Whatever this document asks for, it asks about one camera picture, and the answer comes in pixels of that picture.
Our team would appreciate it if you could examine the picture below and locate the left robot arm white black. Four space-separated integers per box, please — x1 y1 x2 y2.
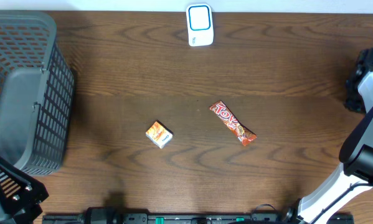
0 157 49 224

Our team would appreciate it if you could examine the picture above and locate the orange small carton box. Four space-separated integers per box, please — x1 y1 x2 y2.
145 121 173 149

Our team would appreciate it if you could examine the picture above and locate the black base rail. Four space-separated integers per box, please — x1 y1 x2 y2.
42 207 356 224

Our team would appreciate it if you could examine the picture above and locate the grey plastic basket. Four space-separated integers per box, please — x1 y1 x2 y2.
0 11 75 176

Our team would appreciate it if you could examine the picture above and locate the white barcode scanner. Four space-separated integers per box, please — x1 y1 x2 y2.
186 3 214 47

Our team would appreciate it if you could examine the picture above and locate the red Top chocolate bar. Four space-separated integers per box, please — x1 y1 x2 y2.
209 101 257 146

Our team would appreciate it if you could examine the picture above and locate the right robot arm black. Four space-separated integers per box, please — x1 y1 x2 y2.
282 48 373 223

